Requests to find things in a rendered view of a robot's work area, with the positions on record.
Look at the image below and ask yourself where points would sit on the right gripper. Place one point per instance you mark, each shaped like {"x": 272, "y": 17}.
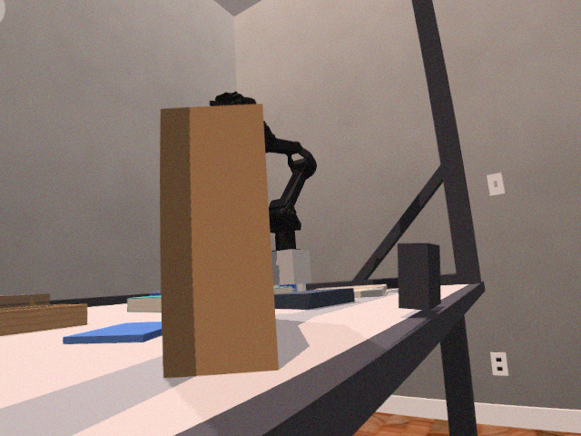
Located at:
{"x": 242, "y": 101}

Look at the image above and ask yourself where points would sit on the wooden ball-in-hole puzzle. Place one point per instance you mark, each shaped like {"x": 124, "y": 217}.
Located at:
{"x": 43, "y": 318}

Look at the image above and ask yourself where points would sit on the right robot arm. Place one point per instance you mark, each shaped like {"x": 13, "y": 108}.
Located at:
{"x": 281, "y": 211}

